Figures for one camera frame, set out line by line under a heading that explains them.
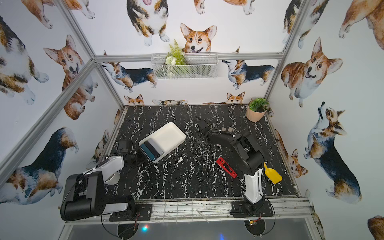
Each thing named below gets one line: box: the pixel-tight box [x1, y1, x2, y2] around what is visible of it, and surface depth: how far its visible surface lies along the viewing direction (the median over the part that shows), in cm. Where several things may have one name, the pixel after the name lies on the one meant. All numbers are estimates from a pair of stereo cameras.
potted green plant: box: [246, 97, 270, 122], surface depth 105 cm
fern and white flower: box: [164, 39, 187, 77], surface depth 86 cm
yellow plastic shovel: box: [263, 162, 283, 184], surface depth 84 cm
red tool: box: [216, 157, 238, 179], surface depth 90 cm
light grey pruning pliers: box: [147, 138, 164, 156], surface depth 97 cm
